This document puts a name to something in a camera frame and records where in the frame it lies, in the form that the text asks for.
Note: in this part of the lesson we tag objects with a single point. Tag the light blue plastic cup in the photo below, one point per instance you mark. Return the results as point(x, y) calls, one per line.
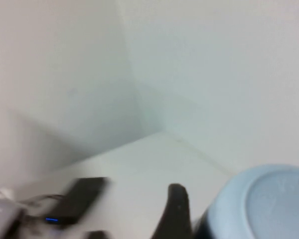
point(264, 204)

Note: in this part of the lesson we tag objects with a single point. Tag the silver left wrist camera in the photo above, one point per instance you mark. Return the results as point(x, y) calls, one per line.
point(2, 214)

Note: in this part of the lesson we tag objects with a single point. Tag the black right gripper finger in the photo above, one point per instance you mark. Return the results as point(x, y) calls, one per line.
point(175, 214)

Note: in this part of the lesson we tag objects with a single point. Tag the black box with blue light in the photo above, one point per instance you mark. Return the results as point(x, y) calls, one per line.
point(79, 199)

